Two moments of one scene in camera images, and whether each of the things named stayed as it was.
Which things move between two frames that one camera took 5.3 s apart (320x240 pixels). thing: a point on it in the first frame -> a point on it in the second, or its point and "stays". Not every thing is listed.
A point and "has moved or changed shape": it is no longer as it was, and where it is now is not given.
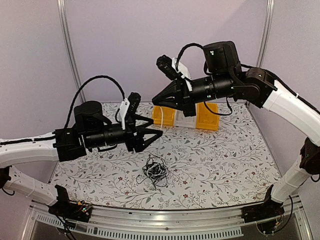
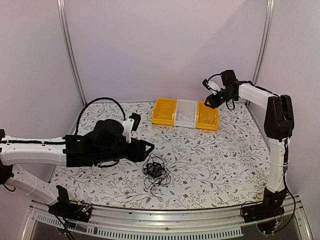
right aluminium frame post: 265,32 stays
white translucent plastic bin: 180,120 stays
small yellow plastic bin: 206,119 stays
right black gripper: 181,99 -> 214,103
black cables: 156,170 has moved or changed shape
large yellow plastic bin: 168,116 stays
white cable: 162,116 -> 208,118
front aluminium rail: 168,222 stays
